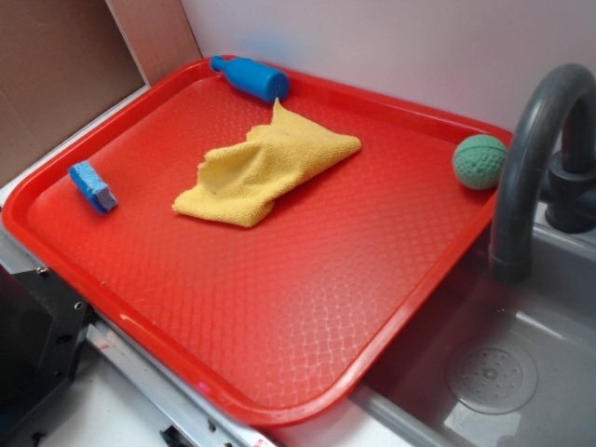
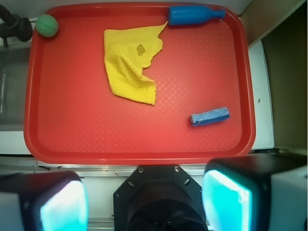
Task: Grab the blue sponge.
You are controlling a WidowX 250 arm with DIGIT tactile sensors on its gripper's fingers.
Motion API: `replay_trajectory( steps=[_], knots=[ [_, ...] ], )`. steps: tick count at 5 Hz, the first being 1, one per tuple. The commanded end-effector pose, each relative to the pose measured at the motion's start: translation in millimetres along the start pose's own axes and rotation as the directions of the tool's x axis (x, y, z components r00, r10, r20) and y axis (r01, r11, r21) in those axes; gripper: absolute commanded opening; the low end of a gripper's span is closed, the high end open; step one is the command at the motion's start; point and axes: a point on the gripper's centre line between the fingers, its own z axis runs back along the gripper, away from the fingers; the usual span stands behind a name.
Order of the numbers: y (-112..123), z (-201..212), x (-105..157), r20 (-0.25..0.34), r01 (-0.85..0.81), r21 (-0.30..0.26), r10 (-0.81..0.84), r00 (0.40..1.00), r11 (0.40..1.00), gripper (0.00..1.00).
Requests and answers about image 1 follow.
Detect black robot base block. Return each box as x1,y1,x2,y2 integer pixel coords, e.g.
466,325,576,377
1,268,88,437

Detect blue sponge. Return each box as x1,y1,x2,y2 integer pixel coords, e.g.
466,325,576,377
68,161,118,213

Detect yellow microfiber cloth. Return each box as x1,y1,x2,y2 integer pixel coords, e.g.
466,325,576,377
172,101,361,228

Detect blue plastic bottle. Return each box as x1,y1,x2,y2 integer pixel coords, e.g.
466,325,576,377
210,56,291,103

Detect green textured ball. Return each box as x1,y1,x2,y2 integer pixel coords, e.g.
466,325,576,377
452,134,508,190

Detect grey curved faucet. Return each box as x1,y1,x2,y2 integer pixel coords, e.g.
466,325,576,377
489,63,595,283

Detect grey plastic sink basin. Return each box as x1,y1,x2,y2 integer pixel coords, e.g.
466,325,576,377
349,222,596,447

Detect brown cardboard panel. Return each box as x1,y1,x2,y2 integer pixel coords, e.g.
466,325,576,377
1,1,201,185

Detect dark faucet handle base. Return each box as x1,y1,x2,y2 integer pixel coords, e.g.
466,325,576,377
545,99,595,234

